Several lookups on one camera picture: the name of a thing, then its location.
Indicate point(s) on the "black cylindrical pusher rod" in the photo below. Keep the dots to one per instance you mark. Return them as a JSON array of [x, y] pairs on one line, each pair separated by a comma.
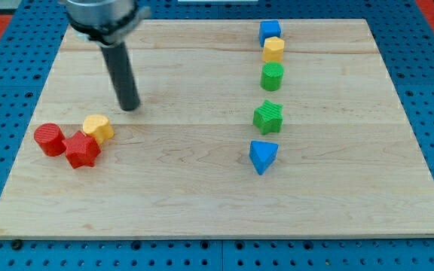
[[120, 71]]

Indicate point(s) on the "yellow hexagon block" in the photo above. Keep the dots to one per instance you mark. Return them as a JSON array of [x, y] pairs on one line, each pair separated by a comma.
[[273, 49]]

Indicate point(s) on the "blue cube block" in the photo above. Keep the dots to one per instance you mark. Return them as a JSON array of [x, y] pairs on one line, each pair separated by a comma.
[[268, 29]]

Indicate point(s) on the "green cylinder block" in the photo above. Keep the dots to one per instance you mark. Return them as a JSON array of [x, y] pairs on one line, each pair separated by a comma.
[[271, 76]]

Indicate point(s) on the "green star block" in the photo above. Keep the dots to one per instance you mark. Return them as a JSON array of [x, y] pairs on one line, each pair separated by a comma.
[[268, 117]]

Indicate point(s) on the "red star block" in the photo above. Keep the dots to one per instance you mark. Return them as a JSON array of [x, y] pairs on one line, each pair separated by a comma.
[[81, 150]]

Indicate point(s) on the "yellow heart block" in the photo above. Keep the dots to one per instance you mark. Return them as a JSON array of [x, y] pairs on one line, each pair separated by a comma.
[[99, 127]]

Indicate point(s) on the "red cylinder block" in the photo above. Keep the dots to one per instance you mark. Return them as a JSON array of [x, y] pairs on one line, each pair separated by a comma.
[[49, 137]]

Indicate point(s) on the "light wooden board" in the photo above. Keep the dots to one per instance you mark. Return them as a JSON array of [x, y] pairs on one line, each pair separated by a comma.
[[348, 164]]

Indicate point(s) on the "blue triangle block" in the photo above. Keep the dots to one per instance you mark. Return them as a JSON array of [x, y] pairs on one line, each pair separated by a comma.
[[262, 155]]

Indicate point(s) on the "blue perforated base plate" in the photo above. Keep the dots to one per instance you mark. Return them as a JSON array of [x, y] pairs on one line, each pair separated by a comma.
[[404, 35]]

